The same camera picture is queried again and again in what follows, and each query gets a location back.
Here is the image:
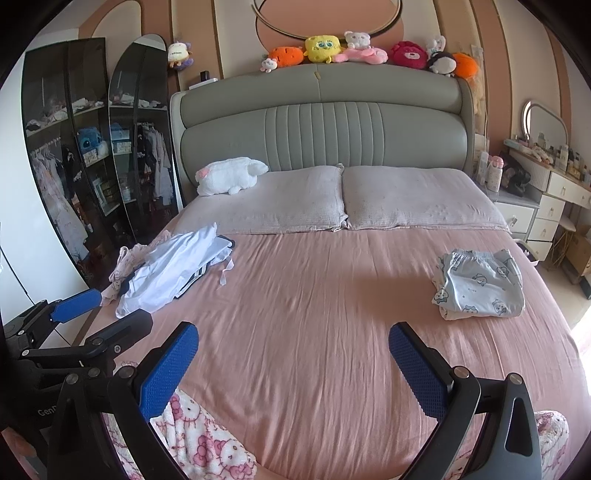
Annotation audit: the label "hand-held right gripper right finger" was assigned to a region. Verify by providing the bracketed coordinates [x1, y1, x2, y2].
[388, 322, 543, 480]

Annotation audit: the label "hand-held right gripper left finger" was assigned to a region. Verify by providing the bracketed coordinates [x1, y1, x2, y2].
[46, 320, 200, 480]

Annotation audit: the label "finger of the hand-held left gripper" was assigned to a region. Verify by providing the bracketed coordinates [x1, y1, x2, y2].
[4, 288, 103, 352]
[21, 311, 153, 370]

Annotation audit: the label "light blue shirt navy collar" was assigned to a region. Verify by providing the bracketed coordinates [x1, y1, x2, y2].
[115, 223, 237, 320]

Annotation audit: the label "white cabinet door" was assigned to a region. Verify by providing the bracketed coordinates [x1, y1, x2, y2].
[0, 152, 88, 347]

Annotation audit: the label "pink printed garment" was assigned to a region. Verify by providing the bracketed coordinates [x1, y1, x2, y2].
[102, 231, 171, 308]

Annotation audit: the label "person's left leg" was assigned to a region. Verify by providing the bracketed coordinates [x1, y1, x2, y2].
[102, 360, 258, 480]

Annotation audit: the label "person's leg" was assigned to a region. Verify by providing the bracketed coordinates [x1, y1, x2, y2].
[102, 360, 258, 480]
[533, 410, 571, 480]

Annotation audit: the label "navy shorts white stripes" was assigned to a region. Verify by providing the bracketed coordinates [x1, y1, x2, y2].
[121, 234, 232, 296]

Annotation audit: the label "hanging pale dresses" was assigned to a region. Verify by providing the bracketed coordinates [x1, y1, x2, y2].
[30, 143, 90, 261]

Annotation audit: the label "folded blue cartoon-print pajamas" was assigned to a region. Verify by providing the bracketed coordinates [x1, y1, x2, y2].
[431, 248, 526, 321]

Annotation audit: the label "pink bed sheet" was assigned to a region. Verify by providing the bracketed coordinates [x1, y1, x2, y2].
[102, 228, 580, 480]

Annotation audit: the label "person's right leg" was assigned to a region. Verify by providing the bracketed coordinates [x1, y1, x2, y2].
[533, 410, 571, 480]

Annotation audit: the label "hanging white garments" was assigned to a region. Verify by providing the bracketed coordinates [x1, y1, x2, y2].
[139, 122, 175, 206]

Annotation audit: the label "blue plush toy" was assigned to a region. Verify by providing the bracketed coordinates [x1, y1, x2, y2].
[76, 128, 110, 163]

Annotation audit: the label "pink pillow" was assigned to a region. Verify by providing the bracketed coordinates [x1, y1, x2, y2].
[342, 166, 511, 232]
[173, 165, 349, 236]

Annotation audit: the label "white nightstand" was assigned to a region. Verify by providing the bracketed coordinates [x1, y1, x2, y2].
[490, 188, 540, 241]

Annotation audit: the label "white rabbit plush pillow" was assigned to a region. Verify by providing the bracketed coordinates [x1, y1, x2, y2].
[195, 157, 269, 197]

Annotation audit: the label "cardboard box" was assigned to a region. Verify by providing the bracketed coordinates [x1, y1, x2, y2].
[566, 231, 591, 278]

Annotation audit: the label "gold-legged stool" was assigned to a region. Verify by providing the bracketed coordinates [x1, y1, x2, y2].
[547, 217, 580, 275]

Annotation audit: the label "black bag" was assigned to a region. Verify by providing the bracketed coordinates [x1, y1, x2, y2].
[500, 154, 533, 195]

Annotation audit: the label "black glass wardrobe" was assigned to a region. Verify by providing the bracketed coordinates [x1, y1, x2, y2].
[21, 33, 183, 282]

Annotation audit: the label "white dressing table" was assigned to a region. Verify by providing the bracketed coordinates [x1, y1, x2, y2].
[503, 138, 591, 268]

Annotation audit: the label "grey padded headboard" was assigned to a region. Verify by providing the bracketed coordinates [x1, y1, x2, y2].
[170, 64, 476, 208]

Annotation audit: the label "row of cosmetic bottles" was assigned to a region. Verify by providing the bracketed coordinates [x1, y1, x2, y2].
[510, 134, 591, 178]

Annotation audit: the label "small white purple plush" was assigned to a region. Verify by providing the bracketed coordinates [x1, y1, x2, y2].
[167, 41, 193, 70]

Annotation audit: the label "vanity mirror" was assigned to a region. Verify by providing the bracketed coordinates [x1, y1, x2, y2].
[522, 100, 570, 147]

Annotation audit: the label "black and white plush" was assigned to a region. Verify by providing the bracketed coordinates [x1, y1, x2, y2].
[427, 52, 458, 76]

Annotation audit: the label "orange round plush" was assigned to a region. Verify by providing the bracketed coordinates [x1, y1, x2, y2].
[452, 52, 481, 79]

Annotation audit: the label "red bear plush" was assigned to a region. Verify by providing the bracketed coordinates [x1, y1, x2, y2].
[388, 41, 430, 70]

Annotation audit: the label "orange carrot plush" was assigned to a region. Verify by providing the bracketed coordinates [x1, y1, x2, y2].
[269, 46, 305, 68]

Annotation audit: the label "pink plush toy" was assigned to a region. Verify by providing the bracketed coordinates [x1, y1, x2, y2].
[335, 46, 389, 64]

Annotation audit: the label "white bear plush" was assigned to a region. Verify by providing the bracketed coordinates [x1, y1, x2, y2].
[344, 31, 373, 51]

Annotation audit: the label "yellow sponge plush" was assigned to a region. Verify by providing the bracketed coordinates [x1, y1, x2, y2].
[305, 36, 345, 64]

